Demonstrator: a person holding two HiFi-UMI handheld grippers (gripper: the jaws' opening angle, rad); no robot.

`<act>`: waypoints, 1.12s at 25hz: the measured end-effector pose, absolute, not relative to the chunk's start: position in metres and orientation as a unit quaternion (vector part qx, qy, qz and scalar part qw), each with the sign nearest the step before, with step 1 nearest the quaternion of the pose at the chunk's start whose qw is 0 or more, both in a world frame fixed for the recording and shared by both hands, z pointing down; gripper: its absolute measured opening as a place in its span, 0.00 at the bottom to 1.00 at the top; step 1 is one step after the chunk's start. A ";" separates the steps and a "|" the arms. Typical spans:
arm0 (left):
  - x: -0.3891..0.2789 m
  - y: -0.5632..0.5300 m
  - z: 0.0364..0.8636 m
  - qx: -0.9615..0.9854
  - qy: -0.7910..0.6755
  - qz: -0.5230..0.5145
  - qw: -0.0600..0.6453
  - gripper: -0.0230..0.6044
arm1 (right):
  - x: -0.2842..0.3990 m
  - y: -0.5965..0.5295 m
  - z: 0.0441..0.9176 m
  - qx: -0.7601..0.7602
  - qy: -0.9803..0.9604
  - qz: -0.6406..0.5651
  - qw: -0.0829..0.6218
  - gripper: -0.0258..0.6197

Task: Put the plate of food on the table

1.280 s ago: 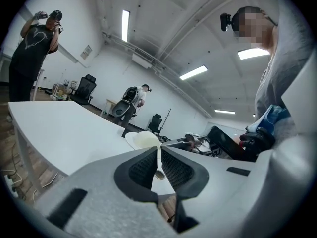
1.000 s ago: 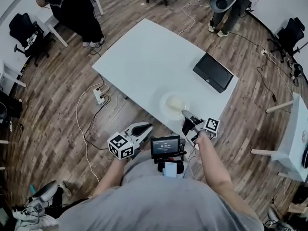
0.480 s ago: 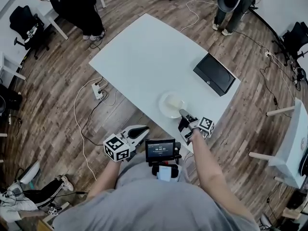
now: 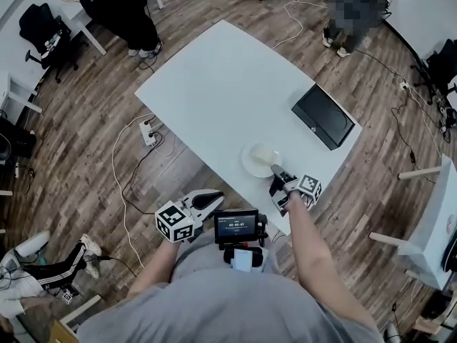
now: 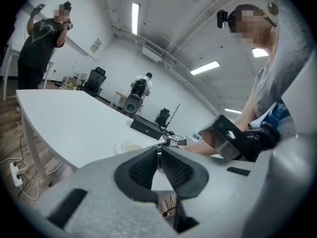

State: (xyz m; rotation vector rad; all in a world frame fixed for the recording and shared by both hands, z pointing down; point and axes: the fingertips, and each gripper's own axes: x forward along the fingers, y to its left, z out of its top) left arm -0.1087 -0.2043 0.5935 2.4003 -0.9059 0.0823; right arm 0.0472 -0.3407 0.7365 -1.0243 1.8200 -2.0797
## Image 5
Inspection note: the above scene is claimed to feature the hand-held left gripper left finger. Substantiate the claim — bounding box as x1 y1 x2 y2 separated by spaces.
29 145 179 238

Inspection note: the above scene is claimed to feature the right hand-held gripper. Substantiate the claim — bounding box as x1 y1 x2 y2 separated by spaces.
166 133 189 149

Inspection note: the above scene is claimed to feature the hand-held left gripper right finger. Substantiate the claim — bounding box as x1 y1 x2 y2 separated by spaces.
159 145 275 238

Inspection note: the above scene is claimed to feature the white round plate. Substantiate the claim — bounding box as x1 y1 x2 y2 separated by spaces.
113 138 150 156

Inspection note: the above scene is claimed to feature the person's right forearm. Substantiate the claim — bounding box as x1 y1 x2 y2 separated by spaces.
184 100 258 156

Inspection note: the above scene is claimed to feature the black tripod stand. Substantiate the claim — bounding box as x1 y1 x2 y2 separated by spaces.
167 103 181 131

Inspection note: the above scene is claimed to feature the black office chair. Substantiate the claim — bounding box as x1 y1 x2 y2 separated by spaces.
79 66 107 98
155 108 171 128

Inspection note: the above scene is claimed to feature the black rectangular box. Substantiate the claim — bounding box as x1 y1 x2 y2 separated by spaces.
130 115 164 141

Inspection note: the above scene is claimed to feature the grey plastic chair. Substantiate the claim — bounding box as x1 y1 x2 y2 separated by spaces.
123 94 144 117

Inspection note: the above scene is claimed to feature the small wooden table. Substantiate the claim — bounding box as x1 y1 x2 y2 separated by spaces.
115 91 132 109

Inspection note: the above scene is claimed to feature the white ceiling pipe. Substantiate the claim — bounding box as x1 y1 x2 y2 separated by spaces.
110 23 223 115

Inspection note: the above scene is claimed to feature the white power strip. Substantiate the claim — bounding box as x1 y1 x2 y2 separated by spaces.
9 161 24 188

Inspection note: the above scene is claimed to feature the light blue cloth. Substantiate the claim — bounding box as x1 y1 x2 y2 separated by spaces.
248 102 296 131

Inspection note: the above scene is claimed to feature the person's grey shirt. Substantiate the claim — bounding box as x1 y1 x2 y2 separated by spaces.
252 0 316 139

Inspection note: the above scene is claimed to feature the person's head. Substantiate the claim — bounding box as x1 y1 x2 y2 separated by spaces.
228 1 280 50

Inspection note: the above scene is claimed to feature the white side desk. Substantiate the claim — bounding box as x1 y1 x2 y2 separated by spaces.
2 43 55 102

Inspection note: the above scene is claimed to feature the white floor cable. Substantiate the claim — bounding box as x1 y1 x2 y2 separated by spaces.
0 157 64 201

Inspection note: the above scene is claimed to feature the white wall air conditioner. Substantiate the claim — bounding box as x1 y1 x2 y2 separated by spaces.
142 46 167 63

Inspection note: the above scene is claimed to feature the black floor cable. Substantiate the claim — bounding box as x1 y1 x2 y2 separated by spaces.
0 132 32 192

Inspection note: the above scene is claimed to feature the wall poster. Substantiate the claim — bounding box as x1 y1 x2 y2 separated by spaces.
89 38 103 54

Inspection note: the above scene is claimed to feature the black head camera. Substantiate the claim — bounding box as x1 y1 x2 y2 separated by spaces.
216 9 233 29

